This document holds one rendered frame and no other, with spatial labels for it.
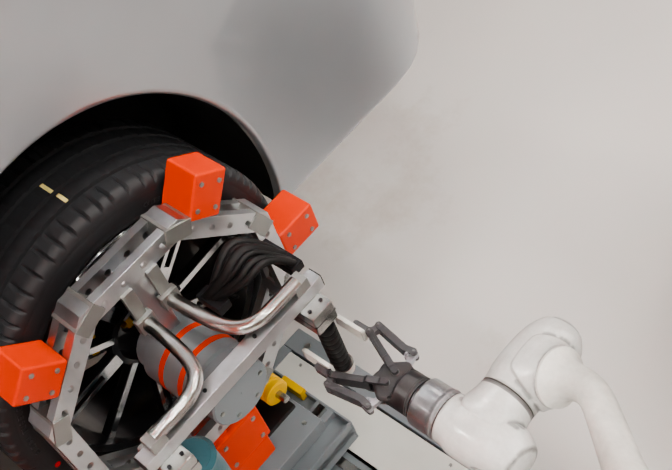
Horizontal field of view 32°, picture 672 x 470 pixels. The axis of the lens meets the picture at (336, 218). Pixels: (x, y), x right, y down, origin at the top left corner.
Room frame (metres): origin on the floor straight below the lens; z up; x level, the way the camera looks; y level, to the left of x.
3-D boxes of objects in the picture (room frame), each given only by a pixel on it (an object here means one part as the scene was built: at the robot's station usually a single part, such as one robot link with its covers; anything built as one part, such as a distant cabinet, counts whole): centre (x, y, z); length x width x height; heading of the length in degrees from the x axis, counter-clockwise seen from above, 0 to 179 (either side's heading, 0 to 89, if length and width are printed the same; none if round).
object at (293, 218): (1.44, 0.09, 0.85); 0.09 x 0.08 x 0.07; 122
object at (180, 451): (1.01, 0.39, 0.93); 0.09 x 0.05 x 0.05; 32
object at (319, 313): (1.19, 0.10, 0.93); 0.09 x 0.05 x 0.05; 32
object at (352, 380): (1.07, 0.06, 0.83); 0.11 x 0.01 x 0.04; 57
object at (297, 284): (1.22, 0.21, 1.03); 0.19 x 0.18 x 0.11; 32
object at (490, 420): (0.89, -0.11, 0.83); 0.16 x 0.13 x 0.11; 32
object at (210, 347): (1.21, 0.32, 0.85); 0.21 x 0.14 x 0.14; 32
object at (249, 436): (1.30, 0.37, 0.48); 0.16 x 0.12 x 0.17; 32
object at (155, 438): (1.11, 0.37, 1.03); 0.19 x 0.18 x 0.11; 32
